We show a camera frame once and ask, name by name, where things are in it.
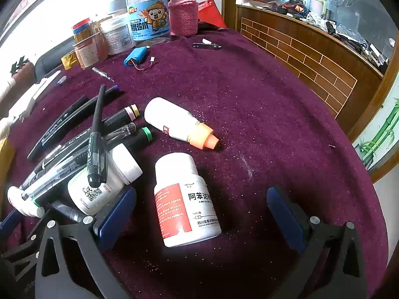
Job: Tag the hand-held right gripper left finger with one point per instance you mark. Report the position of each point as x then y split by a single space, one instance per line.
117 215

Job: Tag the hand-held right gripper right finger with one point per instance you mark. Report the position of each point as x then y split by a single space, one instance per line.
285 221

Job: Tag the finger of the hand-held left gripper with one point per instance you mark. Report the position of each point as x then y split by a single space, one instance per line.
21 257

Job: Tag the small white medicine bottle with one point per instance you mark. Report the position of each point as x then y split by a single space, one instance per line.
93 193

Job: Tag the white plastic tube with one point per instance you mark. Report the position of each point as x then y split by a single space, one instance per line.
18 199

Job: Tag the black clip pen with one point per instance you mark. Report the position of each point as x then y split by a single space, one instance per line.
97 158

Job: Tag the white medicine bottle red label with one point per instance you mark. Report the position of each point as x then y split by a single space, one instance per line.
187 199

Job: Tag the clear barrel pen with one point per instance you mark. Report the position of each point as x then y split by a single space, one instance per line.
53 176

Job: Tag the black marker green cap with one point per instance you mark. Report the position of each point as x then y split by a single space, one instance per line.
138 137

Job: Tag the black marker yellow cap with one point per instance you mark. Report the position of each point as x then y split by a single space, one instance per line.
123 116

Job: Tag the thin black pen blue tip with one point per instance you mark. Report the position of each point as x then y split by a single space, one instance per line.
78 115

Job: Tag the white bottle orange cap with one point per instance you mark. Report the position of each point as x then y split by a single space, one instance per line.
174 121

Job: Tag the black marker white lettering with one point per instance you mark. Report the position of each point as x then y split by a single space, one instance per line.
67 113

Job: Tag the yellow cardboard box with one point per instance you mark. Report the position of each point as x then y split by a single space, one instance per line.
6 158

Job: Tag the maroon tablecloth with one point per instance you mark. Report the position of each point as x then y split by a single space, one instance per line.
249 115

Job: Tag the silver screwdriver bit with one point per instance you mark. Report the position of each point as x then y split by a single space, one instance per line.
101 74

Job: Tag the white paper pile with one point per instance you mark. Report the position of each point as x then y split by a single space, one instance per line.
28 99

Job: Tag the wooden brick pattern counter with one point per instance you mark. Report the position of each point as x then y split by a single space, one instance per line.
296 59

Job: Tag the amber clear jar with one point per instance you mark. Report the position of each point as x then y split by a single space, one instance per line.
89 51

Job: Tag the black sofa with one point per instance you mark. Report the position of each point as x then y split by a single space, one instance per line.
50 59

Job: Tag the white plastic jar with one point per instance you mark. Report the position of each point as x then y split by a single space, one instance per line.
117 35

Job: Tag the red lid jar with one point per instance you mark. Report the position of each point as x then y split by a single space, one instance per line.
82 28

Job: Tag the metal nail clipper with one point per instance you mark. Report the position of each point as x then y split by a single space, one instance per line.
207 45

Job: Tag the large clear jar blue label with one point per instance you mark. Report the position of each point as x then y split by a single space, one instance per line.
149 15

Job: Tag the pink thermos knit sleeve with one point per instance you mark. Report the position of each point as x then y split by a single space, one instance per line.
184 9

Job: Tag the red bag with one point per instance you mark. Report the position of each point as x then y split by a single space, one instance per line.
212 12

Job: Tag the bamboo wall poster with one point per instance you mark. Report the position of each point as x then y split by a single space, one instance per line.
380 130

